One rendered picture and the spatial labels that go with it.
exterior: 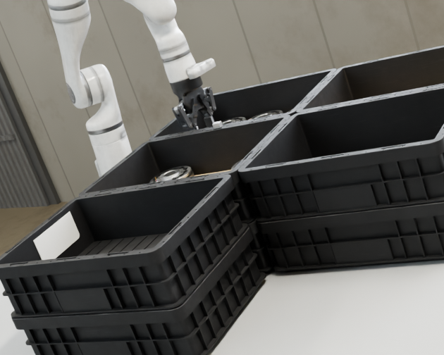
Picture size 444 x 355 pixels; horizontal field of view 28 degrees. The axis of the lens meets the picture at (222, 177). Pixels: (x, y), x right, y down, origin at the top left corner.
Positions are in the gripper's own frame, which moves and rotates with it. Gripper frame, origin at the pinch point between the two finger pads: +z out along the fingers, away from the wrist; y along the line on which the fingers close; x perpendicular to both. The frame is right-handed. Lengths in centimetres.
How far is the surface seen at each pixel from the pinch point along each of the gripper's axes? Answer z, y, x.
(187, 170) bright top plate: 3.8, 15.8, 5.0
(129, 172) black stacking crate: -0.2, 23.4, -5.1
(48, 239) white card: 0, 54, -1
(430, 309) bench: 21, 45, 73
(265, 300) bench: 20, 44, 39
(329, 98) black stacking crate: 0.1, -10.0, 30.7
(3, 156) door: 50, -158, -299
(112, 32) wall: -6, -159, -175
